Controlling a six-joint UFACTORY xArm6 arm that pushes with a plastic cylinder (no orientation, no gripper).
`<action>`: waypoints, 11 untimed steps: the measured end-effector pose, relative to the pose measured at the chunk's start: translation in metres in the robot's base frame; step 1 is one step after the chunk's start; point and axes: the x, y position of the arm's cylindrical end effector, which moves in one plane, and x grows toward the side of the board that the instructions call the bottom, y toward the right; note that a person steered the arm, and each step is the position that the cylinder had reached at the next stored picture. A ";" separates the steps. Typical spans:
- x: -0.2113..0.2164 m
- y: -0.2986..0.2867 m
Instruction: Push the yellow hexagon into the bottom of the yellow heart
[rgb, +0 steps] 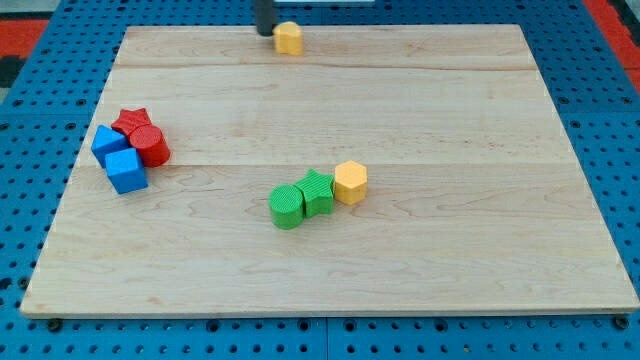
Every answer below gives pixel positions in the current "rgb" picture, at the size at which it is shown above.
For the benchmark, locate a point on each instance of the yellow hexagon block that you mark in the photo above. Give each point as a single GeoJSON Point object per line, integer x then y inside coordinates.
{"type": "Point", "coordinates": [350, 182]}

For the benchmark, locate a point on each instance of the yellow heart block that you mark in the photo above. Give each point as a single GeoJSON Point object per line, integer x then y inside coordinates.
{"type": "Point", "coordinates": [288, 38]}

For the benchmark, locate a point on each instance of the green star block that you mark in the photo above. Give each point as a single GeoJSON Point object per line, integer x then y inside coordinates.
{"type": "Point", "coordinates": [317, 191]}

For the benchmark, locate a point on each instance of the green cylinder block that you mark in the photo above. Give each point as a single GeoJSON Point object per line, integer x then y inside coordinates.
{"type": "Point", "coordinates": [286, 206]}

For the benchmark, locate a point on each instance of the wooden board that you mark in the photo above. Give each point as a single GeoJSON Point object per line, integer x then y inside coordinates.
{"type": "Point", "coordinates": [476, 204]}

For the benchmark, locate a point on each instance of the red cylinder block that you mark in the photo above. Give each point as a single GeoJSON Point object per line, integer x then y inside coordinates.
{"type": "Point", "coordinates": [150, 143]}

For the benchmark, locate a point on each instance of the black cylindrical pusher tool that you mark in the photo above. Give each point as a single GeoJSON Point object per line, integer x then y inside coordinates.
{"type": "Point", "coordinates": [265, 17]}

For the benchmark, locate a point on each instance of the blue cube block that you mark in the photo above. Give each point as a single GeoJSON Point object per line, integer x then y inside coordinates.
{"type": "Point", "coordinates": [126, 171]}

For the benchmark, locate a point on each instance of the red star block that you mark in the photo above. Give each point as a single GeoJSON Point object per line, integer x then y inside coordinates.
{"type": "Point", "coordinates": [130, 120]}

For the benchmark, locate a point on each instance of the blue pentagon block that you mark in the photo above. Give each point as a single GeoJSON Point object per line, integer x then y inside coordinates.
{"type": "Point", "coordinates": [106, 141]}

